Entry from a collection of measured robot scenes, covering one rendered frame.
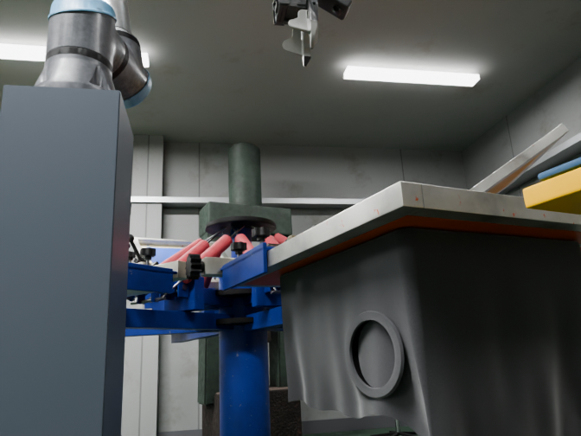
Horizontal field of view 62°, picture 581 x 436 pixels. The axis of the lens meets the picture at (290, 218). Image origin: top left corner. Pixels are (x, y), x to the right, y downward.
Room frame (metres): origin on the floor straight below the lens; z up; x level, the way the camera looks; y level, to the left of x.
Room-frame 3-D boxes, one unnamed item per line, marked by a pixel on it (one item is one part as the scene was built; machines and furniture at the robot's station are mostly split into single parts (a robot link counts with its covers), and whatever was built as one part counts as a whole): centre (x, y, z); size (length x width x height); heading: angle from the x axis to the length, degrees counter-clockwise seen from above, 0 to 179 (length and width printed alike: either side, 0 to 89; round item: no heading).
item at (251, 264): (1.23, 0.11, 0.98); 0.30 x 0.05 x 0.07; 26
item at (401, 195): (1.13, -0.25, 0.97); 0.79 x 0.58 x 0.04; 26
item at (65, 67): (0.79, 0.38, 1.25); 0.15 x 0.15 x 0.10
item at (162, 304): (2.08, 0.22, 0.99); 0.82 x 0.79 x 0.12; 26
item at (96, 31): (0.80, 0.38, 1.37); 0.13 x 0.12 x 0.14; 173
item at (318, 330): (1.00, -0.11, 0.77); 0.46 x 0.09 x 0.36; 26
